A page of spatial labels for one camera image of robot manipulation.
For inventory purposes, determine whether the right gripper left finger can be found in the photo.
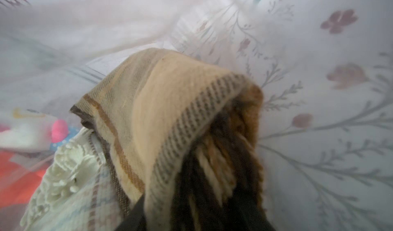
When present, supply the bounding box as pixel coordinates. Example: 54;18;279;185
115;195;146;231

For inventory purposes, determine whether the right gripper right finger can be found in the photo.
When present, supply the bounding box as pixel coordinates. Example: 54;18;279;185
236;194;275;231

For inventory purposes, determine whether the beige brown fringed scarf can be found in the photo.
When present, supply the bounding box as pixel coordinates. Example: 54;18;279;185
71;48;266;231

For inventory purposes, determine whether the clear plastic vacuum bag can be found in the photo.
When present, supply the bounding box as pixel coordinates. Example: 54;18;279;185
1;0;393;231

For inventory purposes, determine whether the cream knitted scarf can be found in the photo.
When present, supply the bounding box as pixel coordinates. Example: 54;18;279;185
20;128;122;231

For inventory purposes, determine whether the red orange plush toy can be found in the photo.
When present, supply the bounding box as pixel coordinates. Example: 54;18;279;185
1;151;50;208

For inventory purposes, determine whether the white pink plush toy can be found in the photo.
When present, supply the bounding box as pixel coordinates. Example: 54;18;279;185
1;108;71;153

